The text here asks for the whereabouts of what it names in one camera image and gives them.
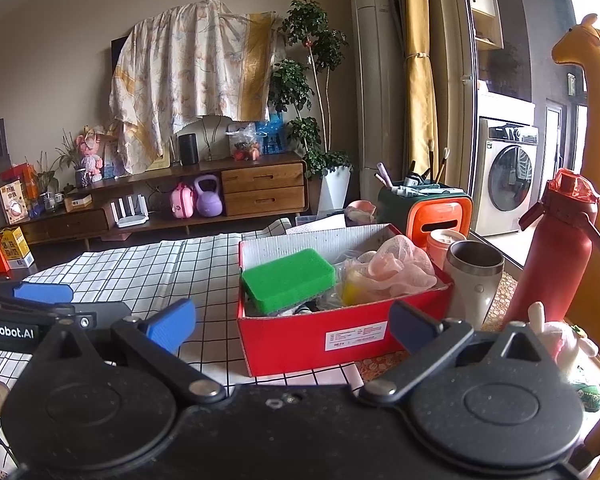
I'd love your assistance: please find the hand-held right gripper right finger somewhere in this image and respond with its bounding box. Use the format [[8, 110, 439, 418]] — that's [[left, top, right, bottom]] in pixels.
[[360, 300, 556, 402]]

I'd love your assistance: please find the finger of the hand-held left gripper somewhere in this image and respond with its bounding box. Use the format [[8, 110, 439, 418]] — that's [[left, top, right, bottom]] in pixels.
[[45, 301, 134, 330], [0, 282, 76, 306]]

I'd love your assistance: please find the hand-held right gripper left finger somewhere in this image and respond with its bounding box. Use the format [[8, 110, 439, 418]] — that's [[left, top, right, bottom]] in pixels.
[[37, 299, 228, 404]]

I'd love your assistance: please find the pink mesh bath sponge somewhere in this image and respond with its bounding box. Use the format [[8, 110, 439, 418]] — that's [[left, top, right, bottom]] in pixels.
[[356, 234, 439, 297]]

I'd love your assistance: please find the yellow sponge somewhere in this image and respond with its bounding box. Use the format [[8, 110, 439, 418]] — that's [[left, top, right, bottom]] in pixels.
[[342, 269, 377, 307]]

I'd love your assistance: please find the red cardboard box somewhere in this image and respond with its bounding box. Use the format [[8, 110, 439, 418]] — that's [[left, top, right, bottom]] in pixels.
[[237, 223, 454, 377]]

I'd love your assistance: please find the green sponge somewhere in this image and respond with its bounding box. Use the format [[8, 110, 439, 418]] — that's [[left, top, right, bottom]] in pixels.
[[242, 248, 337, 314]]

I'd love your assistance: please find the orange patterned table mat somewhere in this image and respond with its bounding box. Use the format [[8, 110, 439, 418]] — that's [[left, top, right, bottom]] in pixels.
[[355, 270, 522, 377]]

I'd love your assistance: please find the yellow carton box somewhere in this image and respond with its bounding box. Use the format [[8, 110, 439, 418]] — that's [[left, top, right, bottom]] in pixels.
[[0, 227, 35, 269]]

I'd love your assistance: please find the pink cup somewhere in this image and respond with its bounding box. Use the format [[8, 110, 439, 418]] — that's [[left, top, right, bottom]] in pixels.
[[426, 228, 469, 272]]

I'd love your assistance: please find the printed snack box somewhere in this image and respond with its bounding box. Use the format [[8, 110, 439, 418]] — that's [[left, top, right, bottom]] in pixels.
[[0, 180, 31, 225]]

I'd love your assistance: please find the white router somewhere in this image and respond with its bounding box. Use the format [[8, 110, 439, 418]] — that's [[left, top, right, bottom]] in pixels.
[[111, 195, 150, 229]]

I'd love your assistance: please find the orange plastic stool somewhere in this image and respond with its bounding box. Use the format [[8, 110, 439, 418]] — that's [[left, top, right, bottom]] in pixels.
[[407, 195, 474, 252]]

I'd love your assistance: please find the orange paper bag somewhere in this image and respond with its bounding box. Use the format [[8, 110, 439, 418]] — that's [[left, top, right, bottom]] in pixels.
[[0, 162, 39, 201]]

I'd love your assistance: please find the pink toy backpack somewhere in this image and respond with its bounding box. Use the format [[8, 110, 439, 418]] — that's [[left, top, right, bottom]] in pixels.
[[170, 183, 197, 220]]

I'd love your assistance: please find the orange green stool organizer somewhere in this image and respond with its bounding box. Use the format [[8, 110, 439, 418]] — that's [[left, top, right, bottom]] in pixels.
[[377, 184, 467, 234]]

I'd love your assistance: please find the pink bowl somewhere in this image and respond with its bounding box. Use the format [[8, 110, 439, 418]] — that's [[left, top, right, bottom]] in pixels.
[[345, 200, 379, 226]]

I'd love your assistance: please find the purple kettlebell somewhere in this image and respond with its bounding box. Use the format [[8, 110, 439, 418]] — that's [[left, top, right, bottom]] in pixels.
[[194, 175, 225, 219]]

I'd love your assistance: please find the small green houseplant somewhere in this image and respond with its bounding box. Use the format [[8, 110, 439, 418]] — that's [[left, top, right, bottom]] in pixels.
[[55, 132, 89, 189]]

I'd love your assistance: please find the clear storage box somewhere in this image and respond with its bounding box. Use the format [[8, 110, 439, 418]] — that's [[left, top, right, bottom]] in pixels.
[[295, 213, 349, 235]]

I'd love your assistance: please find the pink doll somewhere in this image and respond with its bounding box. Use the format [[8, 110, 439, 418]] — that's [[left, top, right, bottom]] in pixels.
[[76, 127, 105, 181]]

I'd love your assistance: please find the bunch of brushes and pens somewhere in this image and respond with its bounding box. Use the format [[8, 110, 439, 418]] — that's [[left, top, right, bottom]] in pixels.
[[375, 147, 457, 197]]

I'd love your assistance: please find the white bunny plush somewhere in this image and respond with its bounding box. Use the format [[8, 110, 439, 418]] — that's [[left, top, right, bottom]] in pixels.
[[527, 302, 600, 387]]

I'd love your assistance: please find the white plant pot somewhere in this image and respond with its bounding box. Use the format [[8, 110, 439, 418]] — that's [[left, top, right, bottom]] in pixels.
[[317, 166, 352, 216]]

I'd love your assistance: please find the red water bottle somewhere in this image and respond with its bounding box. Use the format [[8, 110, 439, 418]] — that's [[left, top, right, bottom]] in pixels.
[[502, 168, 600, 332]]

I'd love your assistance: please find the wooden media cabinet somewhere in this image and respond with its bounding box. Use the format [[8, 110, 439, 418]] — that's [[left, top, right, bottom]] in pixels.
[[17, 152, 310, 244]]

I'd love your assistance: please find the black cylinder speaker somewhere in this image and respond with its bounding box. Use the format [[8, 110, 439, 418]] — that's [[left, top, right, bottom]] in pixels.
[[178, 133, 200, 166]]

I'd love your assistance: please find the white washing machine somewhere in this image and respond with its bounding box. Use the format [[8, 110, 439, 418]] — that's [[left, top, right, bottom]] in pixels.
[[477, 92, 539, 239]]

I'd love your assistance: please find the plastic bag of toys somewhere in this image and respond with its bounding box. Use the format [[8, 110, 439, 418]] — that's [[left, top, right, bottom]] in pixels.
[[225, 124, 261, 162]]

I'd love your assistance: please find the white fan-shaped ornament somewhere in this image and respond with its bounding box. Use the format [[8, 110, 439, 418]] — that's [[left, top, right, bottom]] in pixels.
[[195, 115, 234, 161]]

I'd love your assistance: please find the blue toy set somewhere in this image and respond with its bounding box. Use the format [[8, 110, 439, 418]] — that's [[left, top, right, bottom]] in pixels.
[[255, 112, 285, 156]]

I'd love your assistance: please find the yellow curtain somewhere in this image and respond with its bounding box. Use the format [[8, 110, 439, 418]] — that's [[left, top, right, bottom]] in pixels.
[[402, 0, 439, 182]]

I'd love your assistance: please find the beige standing air conditioner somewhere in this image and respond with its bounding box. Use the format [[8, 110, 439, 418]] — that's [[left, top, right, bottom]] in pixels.
[[343, 0, 409, 207]]

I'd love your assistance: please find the yellow giraffe plush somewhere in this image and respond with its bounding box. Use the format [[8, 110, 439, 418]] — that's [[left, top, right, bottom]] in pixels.
[[552, 13, 600, 357]]

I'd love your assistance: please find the green indoor tree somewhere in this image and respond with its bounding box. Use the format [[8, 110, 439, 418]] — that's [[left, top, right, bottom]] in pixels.
[[269, 0, 354, 182]]

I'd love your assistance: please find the wooden wall cabinet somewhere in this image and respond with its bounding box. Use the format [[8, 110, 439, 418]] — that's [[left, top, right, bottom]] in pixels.
[[462, 0, 504, 52]]

